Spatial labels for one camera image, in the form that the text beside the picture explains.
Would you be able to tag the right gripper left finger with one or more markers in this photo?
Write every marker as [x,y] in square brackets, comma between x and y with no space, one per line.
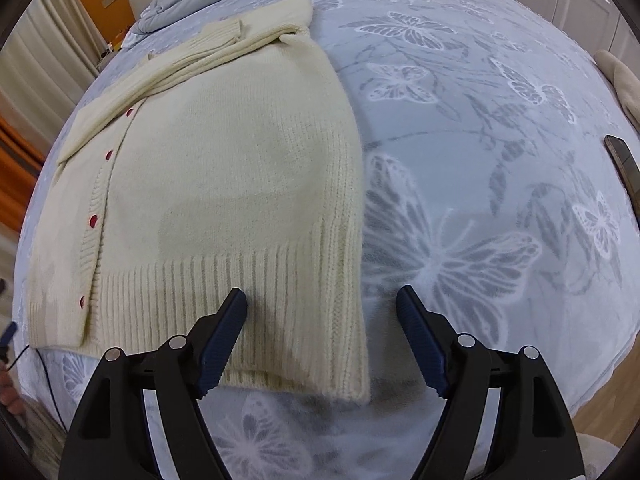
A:
[109,437]

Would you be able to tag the cream knit cardigan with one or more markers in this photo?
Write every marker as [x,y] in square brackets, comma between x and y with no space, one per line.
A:
[230,161]

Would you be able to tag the person's right hand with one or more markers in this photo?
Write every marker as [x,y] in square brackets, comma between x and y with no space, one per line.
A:
[9,396]

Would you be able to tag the blue butterfly bedspread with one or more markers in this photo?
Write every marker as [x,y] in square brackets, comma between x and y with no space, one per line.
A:
[487,188]

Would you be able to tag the black smartphone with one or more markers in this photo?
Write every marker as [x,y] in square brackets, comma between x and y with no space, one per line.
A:
[625,164]

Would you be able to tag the orange curtain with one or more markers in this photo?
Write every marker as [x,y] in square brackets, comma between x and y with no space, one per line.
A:
[20,166]

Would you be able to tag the beige folded garment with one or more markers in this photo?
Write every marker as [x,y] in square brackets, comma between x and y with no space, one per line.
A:
[625,83]

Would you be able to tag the cream curtain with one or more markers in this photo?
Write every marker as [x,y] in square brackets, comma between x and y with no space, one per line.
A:
[47,64]

